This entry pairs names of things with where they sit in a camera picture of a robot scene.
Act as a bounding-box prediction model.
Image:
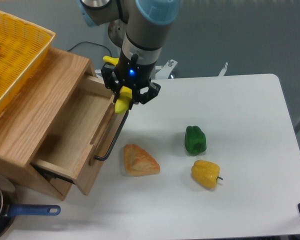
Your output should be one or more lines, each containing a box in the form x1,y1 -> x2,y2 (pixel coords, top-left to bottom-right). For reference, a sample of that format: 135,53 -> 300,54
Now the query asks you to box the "triangular toasted bread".
123,144 -> 161,177

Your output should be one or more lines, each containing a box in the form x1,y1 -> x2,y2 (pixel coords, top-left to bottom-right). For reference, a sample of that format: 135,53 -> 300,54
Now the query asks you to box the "green bell pepper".
184,125 -> 207,155

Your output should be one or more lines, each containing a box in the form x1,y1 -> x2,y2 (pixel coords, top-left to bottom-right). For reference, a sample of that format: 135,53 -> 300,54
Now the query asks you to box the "white metal bracket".
218,62 -> 229,77

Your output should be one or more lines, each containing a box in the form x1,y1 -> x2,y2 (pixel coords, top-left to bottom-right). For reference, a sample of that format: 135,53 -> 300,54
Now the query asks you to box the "yellow banana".
102,55 -> 132,114

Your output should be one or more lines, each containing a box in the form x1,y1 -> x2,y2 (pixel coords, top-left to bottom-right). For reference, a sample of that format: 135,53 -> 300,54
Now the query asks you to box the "black drawer handle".
92,110 -> 129,162

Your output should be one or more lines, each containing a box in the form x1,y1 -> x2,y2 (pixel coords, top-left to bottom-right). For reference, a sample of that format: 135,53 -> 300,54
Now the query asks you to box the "wooden drawer cabinet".
0,47 -> 93,201

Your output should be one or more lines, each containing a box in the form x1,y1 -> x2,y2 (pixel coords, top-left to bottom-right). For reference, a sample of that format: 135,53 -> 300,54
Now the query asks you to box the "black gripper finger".
128,81 -> 161,110
101,62 -> 122,100

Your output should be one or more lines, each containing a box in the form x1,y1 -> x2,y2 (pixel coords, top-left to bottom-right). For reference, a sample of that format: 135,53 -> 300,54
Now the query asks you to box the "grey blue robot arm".
78,0 -> 181,114

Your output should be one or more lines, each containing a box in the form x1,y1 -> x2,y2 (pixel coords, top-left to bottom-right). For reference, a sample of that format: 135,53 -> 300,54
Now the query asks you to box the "yellow plastic basket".
0,10 -> 56,115

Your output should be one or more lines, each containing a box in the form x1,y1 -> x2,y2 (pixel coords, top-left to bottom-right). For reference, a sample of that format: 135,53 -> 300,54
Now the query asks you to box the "blue handled black pan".
0,177 -> 61,237

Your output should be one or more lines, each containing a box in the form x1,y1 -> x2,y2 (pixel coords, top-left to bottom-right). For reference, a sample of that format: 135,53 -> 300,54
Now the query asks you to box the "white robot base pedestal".
108,19 -> 178,80

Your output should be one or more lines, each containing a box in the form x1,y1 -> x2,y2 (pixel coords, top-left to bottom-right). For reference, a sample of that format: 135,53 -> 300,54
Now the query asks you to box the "black cable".
66,41 -> 113,70

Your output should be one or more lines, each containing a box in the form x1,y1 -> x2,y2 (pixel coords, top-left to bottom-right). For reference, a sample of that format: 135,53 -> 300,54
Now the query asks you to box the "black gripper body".
114,51 -> 156,90

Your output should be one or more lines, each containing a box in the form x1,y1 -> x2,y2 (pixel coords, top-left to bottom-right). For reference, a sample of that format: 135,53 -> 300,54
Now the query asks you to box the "yellow bell pepper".
191,160 -> 221,189

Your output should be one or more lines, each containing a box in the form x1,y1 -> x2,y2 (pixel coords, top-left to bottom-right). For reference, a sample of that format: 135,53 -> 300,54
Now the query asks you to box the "open wooden top drawer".
31,74 -> 119,199

